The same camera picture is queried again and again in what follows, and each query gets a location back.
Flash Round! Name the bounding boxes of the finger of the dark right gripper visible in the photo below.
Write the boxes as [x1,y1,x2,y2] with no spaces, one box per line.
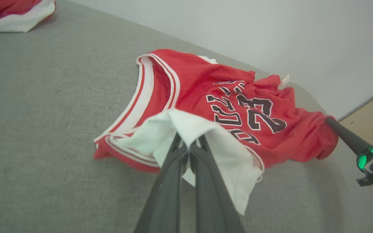
[325,117,371,156]

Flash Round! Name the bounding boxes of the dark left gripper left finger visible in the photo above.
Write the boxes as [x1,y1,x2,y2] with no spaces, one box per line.
[134,133,188,233]

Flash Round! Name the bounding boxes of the red number 23 basketball jersey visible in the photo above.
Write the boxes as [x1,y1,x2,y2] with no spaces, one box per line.
[93,49,339,216]

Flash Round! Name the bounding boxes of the red white basketball shorts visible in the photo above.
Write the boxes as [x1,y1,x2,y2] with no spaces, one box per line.
[0,0,57,33]

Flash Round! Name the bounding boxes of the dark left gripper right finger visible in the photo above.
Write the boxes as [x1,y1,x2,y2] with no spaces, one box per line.
[190,135,245,233]

